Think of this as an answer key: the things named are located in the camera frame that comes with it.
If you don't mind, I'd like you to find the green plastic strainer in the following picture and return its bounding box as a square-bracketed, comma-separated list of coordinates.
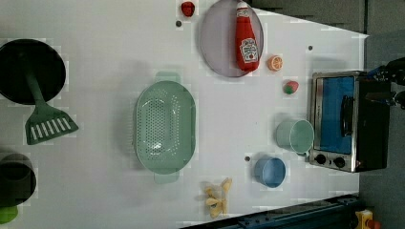
[134, 72, 196, 184]

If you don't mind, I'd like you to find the red ketchup bottle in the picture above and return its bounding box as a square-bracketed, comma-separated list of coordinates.
[235, 1, 259, 73]

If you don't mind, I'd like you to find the grey round plate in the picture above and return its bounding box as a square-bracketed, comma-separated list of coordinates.
[200, 0, 264, 77]

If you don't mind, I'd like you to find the peeled banana toy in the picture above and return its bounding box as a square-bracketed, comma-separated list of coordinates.
[204, 177, 233, 219]

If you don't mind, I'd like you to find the orange slice toy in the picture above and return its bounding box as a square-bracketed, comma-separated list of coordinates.
[267, 55, 283, 72]

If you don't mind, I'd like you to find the blue cup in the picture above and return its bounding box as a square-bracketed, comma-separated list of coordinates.
[254, 157, 286, 188]

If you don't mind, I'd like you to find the red green strawberry toy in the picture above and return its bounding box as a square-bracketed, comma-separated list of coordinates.
[283, 80, 299, 94]

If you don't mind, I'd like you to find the green mug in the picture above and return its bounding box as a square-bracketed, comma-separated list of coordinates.
[275, 119, 314, 156]

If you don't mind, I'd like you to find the small red strawberry toy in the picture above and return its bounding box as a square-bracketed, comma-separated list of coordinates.
[181, 1, 195, 17]

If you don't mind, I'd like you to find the black toaster oven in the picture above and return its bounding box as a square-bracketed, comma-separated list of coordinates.
[309, 71, 391, 173]

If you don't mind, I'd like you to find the green slotted spatula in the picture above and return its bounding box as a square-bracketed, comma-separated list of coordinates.
[25, 73, 78, 145]

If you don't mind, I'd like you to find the black utensil holder cup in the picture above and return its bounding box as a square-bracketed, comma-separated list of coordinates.
[0, 39, 67, 105]

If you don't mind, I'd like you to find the yellow red emergency button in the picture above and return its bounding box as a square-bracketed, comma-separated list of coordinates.
[355, 210, 381, 229]

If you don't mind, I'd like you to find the bright green object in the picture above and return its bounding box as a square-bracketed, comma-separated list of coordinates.
[0, 206, 18, 224]

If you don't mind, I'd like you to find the blue metal frame rail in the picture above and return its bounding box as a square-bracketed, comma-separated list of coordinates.
[182, 195, 365, 229]

